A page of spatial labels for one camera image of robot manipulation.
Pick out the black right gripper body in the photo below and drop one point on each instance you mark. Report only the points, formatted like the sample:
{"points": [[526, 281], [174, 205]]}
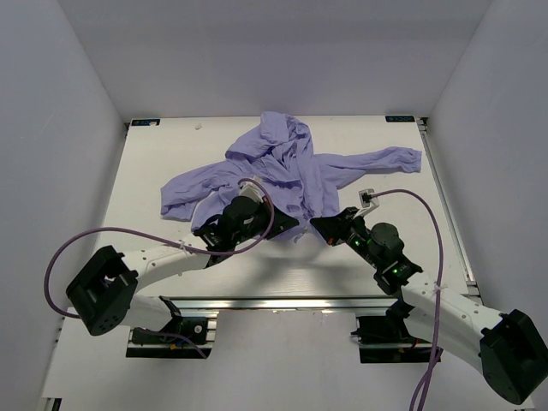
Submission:
{"points": [[373, 260]]}

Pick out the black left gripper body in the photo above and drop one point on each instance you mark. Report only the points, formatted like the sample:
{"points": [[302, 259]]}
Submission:
{"points": [[259, 224]]}

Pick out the lavender zip-up hooded jacket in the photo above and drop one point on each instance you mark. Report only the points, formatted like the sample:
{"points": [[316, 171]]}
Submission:
{"points": [[279, 151]]}

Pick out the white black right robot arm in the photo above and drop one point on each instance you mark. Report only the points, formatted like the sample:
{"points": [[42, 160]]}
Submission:
{"points": [[506, 348]]}

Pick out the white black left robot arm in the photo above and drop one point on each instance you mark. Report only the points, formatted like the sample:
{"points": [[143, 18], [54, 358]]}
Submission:
{"points": [[106, 291]]}

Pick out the blue label sticker right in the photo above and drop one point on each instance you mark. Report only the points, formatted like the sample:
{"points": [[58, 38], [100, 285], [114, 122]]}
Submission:
{"points": [[399, 118]]}

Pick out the blue label sticker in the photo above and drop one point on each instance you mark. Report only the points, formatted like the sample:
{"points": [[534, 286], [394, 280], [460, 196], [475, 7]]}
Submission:
{"points": [[145, 122], [399, 118]]}

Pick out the blue label sticker left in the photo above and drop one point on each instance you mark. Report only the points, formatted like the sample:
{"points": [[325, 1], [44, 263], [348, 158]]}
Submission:
{"points": [[145, 122]]}

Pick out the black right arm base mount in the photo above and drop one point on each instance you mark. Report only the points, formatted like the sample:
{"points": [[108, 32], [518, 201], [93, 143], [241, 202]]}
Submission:
{"points": [[385, 339]]}

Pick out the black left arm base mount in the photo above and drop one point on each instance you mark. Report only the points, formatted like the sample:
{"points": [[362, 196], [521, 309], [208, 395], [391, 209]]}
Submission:
{"points": [[183, 335]]}

